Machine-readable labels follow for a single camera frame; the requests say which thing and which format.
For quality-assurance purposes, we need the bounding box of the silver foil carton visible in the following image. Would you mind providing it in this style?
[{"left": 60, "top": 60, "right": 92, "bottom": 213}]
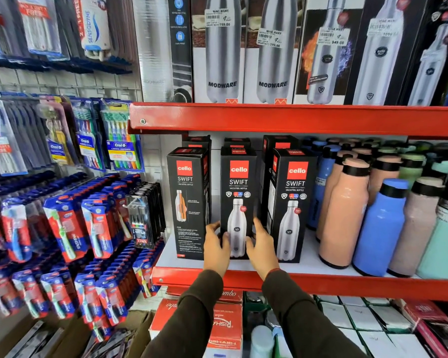
[{"left": 132, "top": 0, "right": 194, "bottom": 104}]

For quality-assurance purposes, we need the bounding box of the blue toothbrush pack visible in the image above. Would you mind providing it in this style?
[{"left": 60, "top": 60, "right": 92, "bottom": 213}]
[{"left": 69, "top": 96, "right": 107, "bottom": 171}]

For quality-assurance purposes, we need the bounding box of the person's right forearm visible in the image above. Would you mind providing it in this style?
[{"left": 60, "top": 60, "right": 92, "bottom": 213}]
[{"left": 262, "top": 269, "right": 368, "bottom": 358}]

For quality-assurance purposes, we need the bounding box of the black bottle box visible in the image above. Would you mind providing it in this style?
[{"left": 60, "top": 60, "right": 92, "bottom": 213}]
[
  {"left": 167, "top": 147, "right": 211, "bottom": 261},
  {"left": 220, "top": 146, "right": 258, "bottom": 260},
  {"left": 265, "top": 148, "right": 318, "bottom": 264}
]

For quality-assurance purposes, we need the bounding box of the person's right hand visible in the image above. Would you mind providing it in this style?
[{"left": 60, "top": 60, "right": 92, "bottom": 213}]
[{"left": 245, "top": 216, "right": 281, "bottom": 282}]

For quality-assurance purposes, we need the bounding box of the person's left forearm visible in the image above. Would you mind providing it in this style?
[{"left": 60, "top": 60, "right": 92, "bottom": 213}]
[{"left": 141, "top": 269, "right": 224, "bottom": 358}]

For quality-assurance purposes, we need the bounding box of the rack of red blue toothbrush packs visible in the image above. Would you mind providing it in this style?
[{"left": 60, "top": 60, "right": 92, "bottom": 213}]
[{"left": 0, "top": 171, "right": 165, "bottom": 342}]

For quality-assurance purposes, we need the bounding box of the red white combo carton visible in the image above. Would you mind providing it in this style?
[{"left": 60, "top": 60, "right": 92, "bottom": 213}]
[
  {"left": 166, "top": 286, "right": 244, "bottom": 303},
  {"left": 149, "top": 298, "right": 243, "bottom": 358}
]

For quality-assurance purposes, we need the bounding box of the white steel flask carton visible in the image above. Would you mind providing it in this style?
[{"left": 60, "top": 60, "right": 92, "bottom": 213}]
[
  {"left": 242, "top": 0, "right": 307, "bottom": 105},
  {"left": 190, "top": 0, "right": 249, "bottom": 105}
]

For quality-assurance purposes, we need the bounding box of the group of pastel water bottles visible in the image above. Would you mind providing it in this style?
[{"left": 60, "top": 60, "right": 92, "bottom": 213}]
[{"left": 300, "top": 136, "right": 448, "bottom": 281}]

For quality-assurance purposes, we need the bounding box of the group of dark red cartons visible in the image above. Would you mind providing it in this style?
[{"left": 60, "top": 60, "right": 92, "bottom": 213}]
[{"left": 394, "top": 298, "right": 448, "bottom": 358}]

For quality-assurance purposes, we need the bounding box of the person's left hand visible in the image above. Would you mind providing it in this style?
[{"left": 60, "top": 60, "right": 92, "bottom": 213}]
[{"left": 203, "top": 221, "right": 232, "bottom": 278}]

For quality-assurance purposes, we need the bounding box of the steel bottle lid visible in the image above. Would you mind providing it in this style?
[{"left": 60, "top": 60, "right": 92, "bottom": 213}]
[{"left": 265, "top": 309, "right": 283, "bottom": 329}]

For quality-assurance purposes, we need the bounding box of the green multicolour toothbrush pack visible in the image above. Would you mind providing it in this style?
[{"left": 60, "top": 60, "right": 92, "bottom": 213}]
[{"left": 99, "top": 98, "right": 145, "bottom": 173}]

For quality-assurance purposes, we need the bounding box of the row of clear toothbrush packs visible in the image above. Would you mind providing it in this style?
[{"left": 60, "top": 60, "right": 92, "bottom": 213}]
[{"left": 0, "top": 0, "right": 70, "bottom": 62}]

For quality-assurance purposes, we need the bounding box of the white bottle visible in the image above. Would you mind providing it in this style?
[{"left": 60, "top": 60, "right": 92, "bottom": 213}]
[{"left": 249, "top": 325, "right": 275, "bottom": 358}]

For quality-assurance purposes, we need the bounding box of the pink yellow toothbrush pack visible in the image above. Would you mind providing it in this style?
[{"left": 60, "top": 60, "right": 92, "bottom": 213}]
[{"left": 37, "top": 95, "right": 79, "bottom": 167}]

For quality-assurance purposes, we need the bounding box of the pile of dark packets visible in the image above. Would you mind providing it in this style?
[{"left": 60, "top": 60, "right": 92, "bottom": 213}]
[{"left": 3, "top": 320, "right": 135, "bottom": 358}]

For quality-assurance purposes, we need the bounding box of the black flame print flask carton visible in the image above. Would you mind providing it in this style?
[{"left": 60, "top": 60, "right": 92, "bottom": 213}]
[{"left": 293, "top": 0, "right": 365, "bottom": 105}]

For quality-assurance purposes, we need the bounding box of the white toothpaste pack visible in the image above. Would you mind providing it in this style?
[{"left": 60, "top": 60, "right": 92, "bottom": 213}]
[{"left": 73, "top": 0, "right": 112, "bottom": 62}]

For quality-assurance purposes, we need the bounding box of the stack of black toothbrush packs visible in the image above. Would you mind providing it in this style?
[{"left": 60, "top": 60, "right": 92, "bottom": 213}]
[{"left": 125, "top": 181, "right": 167, "bottom": 250}]

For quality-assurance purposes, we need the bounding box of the large black flask carton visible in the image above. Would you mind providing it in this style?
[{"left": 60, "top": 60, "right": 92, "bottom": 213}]
[
  {"left": 343, "top": 0, "right": 430, "bottom": 106},
  {"left": 397, "top": 0, "right": 448, "bottom": 107}
]

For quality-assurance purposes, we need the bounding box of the red metal shelf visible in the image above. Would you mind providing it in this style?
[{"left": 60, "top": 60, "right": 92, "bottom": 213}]
[
  {"left": 127, "top": 102, "right": 448, "bottom": 140},
  {"left": 152, "top": 229, "right": 448, "bottom": 302}
]

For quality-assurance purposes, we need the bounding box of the brown cardboard carton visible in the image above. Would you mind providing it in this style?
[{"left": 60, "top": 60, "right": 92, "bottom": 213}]
[{"left": 0, "top": 309, "right": 156, "bottom": 358}]

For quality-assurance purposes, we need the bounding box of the group of green white cartons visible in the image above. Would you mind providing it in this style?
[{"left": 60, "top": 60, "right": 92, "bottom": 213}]
[{"left": 242, "top": 292, "right": 434, "bottom": 358}]

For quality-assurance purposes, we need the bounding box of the row of black boxes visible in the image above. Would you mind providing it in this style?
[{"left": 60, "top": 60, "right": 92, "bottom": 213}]
[{"left": 182, "top": 135, "right": 299, "bottom": 224}]

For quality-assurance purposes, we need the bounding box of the row of grey toothbrush packs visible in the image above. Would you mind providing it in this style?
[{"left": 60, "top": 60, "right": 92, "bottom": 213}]
[{"left": 0, "top": 91, "right": 53, "bottom": 178}]

